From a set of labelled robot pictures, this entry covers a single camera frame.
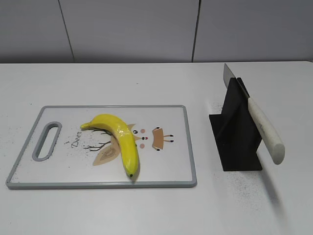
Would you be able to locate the white-handled kitchen knife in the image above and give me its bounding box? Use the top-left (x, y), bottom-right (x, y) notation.
top-left (223, 63), bottom-right (285, 165)

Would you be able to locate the yellow plastic banana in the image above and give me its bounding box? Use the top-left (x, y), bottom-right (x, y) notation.
top-left (80, 114), bottom-right (139, 181)

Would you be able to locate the black knife stand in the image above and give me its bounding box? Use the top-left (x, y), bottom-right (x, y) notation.
top-left (209, 77), bottom-right (262, 171)

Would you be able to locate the white grey-rimmed cutting board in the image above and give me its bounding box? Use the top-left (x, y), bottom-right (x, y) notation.
top-left (6, 105), bottom-right (197, 189)

